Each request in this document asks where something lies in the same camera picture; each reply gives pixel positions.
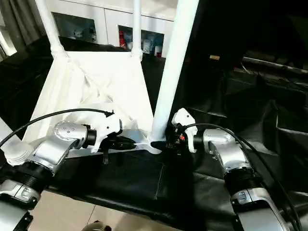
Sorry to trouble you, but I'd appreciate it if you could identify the white plastic table top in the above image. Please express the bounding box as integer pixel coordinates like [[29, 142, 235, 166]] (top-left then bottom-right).
[[4, 49, 164, 167]]

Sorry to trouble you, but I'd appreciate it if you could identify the white plastic table leg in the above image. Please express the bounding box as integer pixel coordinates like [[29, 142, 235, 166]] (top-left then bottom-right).
[[0, 117, 33, 167], [149, 0, 200, 142], [35, 0, 69, 60], [130, 0, 143, 60]]

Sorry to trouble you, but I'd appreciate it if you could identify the black mat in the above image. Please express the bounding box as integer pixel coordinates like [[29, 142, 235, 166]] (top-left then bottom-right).
[[0, 36, 308, 229]]

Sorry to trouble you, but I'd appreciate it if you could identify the dark left robot foot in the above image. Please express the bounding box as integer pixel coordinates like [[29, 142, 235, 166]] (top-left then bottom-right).
[[86, 220, 113, 231]]

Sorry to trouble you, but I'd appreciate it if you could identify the white cabinet with glass doors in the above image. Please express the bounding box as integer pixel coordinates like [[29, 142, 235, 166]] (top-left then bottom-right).
[[36, 0, 175, 58]]

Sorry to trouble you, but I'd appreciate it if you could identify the dark metal rod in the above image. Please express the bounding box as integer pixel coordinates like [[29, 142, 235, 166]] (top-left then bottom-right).
[[209, 55, 308, 74]]

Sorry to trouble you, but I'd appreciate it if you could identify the grey curtain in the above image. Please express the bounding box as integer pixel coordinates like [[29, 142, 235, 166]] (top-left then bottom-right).
[[0, 0, 48, 56]]

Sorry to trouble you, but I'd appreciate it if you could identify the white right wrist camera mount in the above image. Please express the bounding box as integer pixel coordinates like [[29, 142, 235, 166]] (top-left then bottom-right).
[[172, 107, 198, 154]]

